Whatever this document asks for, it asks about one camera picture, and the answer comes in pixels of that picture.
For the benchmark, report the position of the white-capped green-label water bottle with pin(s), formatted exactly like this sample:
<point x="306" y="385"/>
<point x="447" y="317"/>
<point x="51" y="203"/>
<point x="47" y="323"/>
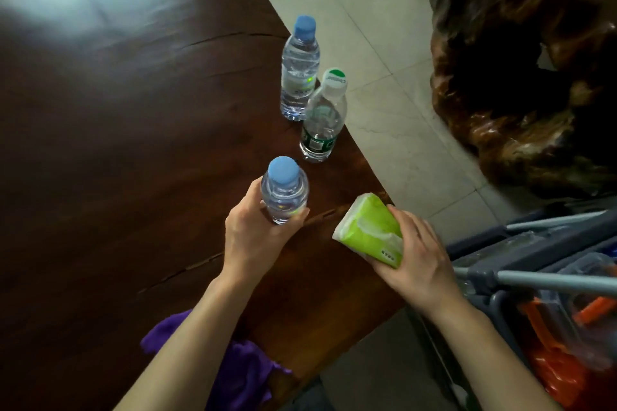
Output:
<point x="324" y="117"/>

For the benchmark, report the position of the carved root wood seat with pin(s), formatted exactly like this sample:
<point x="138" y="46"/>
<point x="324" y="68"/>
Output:
<point x="525" y="64"/>

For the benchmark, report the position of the person's left thumb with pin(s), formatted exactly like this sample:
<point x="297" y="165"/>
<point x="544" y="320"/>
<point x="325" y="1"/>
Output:
<point x="253" y="196"/>

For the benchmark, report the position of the person's left forearm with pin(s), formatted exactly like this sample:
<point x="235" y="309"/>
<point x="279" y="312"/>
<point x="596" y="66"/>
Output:
<point x="188" y="353"/>

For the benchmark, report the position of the green tissue packet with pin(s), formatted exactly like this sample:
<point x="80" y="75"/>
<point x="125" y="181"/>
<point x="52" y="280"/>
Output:
<point x="370" y="230"/>

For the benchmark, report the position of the purple cloth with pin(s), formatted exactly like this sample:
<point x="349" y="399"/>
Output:
<point x="241" y="367"/>

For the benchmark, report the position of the person's right fingers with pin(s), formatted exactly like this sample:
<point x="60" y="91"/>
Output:
<point x="417" y="232"/>

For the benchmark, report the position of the person's right forearm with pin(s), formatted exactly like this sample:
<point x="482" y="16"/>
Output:
<point x="487" y="357"/>

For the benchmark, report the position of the grey cleaning cart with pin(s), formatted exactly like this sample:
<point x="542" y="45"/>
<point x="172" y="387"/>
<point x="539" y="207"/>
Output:
<point x="506" y="261"/>

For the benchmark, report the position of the clear plastic bag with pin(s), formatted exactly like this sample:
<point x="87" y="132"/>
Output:
<point x="585" y="314"/>

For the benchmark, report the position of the blue-capped water bottle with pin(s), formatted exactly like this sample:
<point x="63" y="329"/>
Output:
<point x="284" y="190"/>
<point x="300" y="68"/>

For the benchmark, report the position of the person's left hand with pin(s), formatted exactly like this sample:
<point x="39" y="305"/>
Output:
<point x="250" y="242"/>

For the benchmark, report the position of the orange plastic bag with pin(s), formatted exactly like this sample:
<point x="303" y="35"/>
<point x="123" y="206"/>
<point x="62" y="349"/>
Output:
<point x="559" y="357"/>

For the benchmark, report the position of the person's right hand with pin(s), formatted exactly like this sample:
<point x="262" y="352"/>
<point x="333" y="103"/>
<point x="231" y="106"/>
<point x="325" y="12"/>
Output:
<point x="424" y="266"/>

